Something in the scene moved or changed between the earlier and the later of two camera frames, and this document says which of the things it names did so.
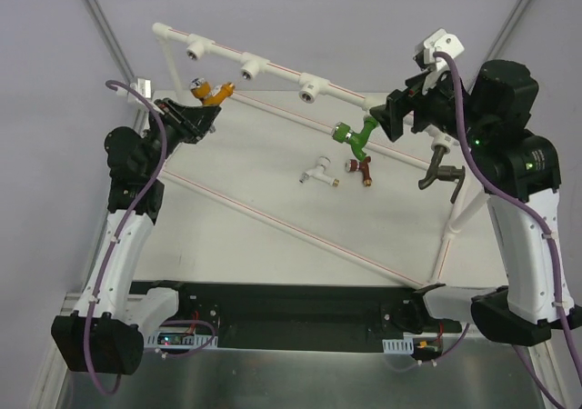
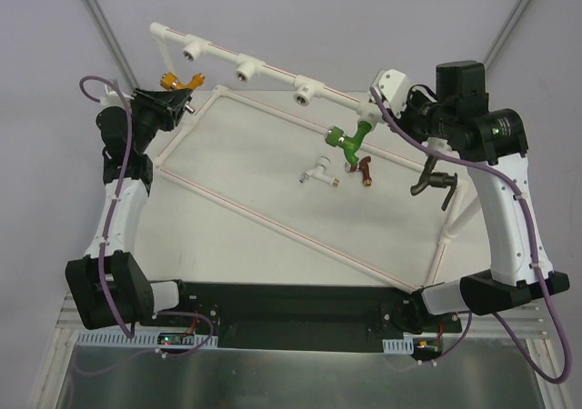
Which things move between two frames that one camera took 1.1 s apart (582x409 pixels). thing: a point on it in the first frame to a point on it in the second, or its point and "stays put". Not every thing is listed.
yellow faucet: x=201 y=89 to x=170 y=81
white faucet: x=319 y=173 stays put
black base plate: x=300 y=317 stays put
